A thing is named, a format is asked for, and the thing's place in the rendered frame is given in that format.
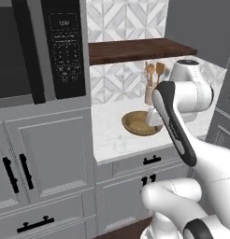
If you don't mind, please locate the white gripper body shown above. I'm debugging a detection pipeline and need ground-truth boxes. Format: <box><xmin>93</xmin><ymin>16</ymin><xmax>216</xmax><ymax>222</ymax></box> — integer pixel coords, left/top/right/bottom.
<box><xmin>146</xmin><ymin>107</ymin><xmax>165</xmax><ymax>128</ymax></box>

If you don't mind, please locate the golden brown bowl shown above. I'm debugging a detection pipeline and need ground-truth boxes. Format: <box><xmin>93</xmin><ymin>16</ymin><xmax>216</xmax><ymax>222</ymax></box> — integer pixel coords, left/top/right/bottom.
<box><xmin>121</xmin><ymin>110</ymin><xmax>165</xmax><ymax>137</ymax></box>

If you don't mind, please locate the beige utensil pot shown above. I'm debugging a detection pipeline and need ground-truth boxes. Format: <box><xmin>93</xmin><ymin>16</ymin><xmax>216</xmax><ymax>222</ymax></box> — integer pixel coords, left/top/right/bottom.
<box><xmin>144</xmin><ymin>81</ymin><xmax>159</xmax><ymax>106</ymax></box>

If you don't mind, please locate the wooden spoon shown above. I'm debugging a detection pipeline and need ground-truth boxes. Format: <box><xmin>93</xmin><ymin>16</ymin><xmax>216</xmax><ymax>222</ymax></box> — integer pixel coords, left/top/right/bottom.
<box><xmin>144</xmin><ymin>61</ymin><xmax>156</xmax><ymax>88</ymax></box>

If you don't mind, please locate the wooden spatula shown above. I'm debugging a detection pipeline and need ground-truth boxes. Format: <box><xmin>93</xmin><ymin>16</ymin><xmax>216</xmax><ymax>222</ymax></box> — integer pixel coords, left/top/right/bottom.
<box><xmin>155</xmin><ymin>62</ymin><xmax>166</xmax><ymax>86</ymax></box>

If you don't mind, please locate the small grey drawer front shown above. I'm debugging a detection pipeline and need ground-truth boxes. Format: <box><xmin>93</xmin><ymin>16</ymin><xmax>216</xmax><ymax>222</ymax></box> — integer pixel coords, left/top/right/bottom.
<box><xmin>94</xmin><ymin>145</ymin><xmax>185</xmax><ymax>184</ymax></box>

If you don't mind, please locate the grey panelled cabinet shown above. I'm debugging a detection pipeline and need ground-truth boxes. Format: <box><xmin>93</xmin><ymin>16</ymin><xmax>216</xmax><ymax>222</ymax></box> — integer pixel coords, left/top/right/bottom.
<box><xmin>204</xmin><ymin>40</ymin><xmax>230</xmax><ymax>153</ymax></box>

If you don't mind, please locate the wide grey cupboard door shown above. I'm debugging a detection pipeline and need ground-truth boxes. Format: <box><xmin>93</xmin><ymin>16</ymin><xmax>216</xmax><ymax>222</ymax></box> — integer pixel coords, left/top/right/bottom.
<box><xmin>4</xmin><ymin>107</ymin><xmax>96</xmax><ymax>204</ymax></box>

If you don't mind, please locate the large grey drawer front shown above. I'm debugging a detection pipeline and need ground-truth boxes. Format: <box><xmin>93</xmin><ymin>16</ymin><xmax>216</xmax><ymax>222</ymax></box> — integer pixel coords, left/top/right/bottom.
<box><xmin>0</xmin><ymin>188</ymin><xmax>97</xmax><ymax>239</ymax></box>

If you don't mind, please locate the black and grey microwave oven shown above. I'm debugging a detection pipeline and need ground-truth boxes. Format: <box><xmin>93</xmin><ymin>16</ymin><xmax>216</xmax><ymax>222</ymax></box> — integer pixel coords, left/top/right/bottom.
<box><xmin>0</xmin><ymin>0</ymin><xmax>92</xmax><ymax>109</ymax></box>

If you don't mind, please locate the black drawer handle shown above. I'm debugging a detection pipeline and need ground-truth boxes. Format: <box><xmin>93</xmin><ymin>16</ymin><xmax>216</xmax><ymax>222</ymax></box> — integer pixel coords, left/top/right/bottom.
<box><xmin>142</xmin><ymin>154</ymin><xmax>163</xmax><ymax>166</ymax></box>
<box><xmin>16</xmin><ymin>216</ymin><xmax>55</xmax><ymax>234</ymax></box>

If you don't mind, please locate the black cupboard door handle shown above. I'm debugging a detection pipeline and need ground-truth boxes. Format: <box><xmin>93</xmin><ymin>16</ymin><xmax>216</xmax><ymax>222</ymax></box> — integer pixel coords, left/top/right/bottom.
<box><xmin>19</xmin><ymin>153</ymin><xmax>35</xmax><ymax>190</ymax></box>
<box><xmin>2</xmin><ymin>157</ymin><xmax>20</xmax><ymax>194</ymax></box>
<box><xmin>140</xmin><ymin>174</ymin><xmax>157</xmax><ymax>188</ymax></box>

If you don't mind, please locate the dark wooden wall shelf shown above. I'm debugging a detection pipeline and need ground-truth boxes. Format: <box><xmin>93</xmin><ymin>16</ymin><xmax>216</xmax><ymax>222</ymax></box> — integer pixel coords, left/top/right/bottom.
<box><xmin>88</xmin><ymin>37</ymin><xmax>198</xmax><ymax>66</ymax></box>

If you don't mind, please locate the black microwave door handle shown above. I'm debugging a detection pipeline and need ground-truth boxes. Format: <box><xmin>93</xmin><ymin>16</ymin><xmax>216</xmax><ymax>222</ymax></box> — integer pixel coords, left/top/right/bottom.
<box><xmin>11</xmin><ymin>0</ymin><xmax>47</xmax><ymax>105</ymax></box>

